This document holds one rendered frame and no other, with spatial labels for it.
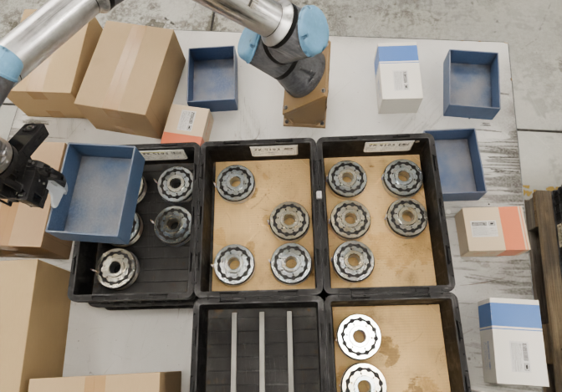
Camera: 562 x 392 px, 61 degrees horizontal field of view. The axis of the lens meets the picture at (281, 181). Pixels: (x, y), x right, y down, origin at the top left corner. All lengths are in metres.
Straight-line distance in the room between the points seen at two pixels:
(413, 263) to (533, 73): 1.61
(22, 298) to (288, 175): 0.73
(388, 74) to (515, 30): 1.36
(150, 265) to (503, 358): 0.90
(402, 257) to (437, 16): 1.71
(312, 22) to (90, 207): 0.66
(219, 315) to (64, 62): 0.89
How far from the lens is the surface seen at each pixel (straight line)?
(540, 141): 2.51
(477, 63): 1.71
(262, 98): 1.58
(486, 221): 1.41
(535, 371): 1.37
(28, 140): 1.00
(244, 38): 1.34
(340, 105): 1.56
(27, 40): 1.04
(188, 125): 1.48
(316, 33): 1.21
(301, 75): 1.37
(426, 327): 1.26
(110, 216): 1.11
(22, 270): 1.36
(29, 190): 0.98
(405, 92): 1.50
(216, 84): 1.62
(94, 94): 1.52
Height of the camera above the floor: 2.05
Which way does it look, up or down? 69 degrees down
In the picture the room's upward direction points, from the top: 8 degrees counter-clockwise
